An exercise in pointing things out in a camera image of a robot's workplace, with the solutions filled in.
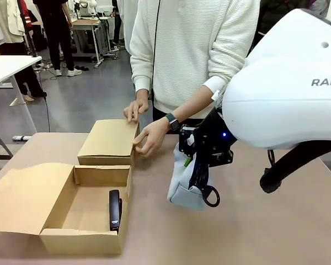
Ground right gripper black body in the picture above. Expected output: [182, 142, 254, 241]
[194, 107, 238, 168]

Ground grey fabric pouch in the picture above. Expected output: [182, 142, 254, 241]
[167, 142, 221, 212]

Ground cardboard box short flaps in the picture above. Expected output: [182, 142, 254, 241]
[77, 119, 141, 168]

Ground black stapler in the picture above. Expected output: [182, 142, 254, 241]
[108, 189, 123, 232]

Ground person's left forearm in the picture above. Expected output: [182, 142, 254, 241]
[165, 82, 213, 130]

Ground person's right forearm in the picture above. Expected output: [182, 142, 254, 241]
[136, 88, 150, 104]

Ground cardboard box with wide lid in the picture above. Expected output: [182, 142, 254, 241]
[0, 162, 134, 256]

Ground person's left hand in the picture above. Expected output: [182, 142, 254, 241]
[132, 119, 171, 160]

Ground person's right hand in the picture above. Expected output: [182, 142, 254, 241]
[123, 99, 150, 124]

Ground dark smartwatch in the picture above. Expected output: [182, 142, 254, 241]
[164, 112, 180, 132]

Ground person's black trousers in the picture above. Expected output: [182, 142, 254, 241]
[152, 106, 210, 135]

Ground person's white sweater torso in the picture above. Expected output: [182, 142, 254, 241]
[129, 0, 261, 121]

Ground background person dark trousers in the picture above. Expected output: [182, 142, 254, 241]
[111, 0, 125, 52]

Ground background person dark clothing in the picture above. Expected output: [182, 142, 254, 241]
[248, 0, 331, 53]

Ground background desk wooden top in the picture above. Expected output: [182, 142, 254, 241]
[70, 18, 121, 69]

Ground background person in black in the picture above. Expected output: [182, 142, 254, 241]
[33, 0, 83, 77]

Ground white table with white legs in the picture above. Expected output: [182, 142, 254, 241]
[0, 55, 42, 136]

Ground black stand pole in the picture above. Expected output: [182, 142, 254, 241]
[18, 0, 38, 59]

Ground background person cream coat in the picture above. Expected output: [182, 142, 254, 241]
[0, 0, 47, 103]

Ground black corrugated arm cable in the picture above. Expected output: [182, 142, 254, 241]
[259, 137, 331, 194]

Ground thin black headset cord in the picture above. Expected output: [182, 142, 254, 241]
[150, 0, 161, 104]

